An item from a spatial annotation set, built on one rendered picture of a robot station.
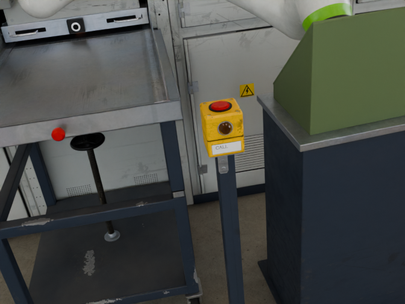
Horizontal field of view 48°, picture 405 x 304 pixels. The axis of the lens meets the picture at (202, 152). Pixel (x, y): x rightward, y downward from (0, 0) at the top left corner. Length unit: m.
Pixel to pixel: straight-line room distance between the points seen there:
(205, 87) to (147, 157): 0.41
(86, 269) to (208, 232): 0.58
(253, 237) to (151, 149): 0.58
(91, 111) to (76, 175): 0.91
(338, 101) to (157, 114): 0.45
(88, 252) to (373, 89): 1.15
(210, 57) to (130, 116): 0.74
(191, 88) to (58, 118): 0.81
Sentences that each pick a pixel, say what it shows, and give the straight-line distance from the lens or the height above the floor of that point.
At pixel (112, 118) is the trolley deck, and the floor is 0.82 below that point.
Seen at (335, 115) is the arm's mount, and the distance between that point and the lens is 1.16.
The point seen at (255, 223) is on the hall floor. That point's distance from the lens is 2.04.
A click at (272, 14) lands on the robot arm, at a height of 0.96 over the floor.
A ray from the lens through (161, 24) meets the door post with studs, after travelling 1.80.
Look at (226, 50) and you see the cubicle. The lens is 1.84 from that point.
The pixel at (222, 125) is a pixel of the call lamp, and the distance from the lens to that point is 0.94.
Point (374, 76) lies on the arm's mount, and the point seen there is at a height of 0.88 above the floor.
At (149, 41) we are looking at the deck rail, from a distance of 1.64.
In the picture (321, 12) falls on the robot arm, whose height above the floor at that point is 1.01.
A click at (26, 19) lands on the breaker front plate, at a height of 0.94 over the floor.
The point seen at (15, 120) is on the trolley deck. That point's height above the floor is 0.85.
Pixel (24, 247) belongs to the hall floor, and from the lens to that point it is 2.21.
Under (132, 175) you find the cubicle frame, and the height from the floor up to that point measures 0.22.
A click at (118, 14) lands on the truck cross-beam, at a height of 0.91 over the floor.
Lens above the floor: 1.32
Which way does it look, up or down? 31 degrees down
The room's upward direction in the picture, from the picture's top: 6 degrees counter-clockwise
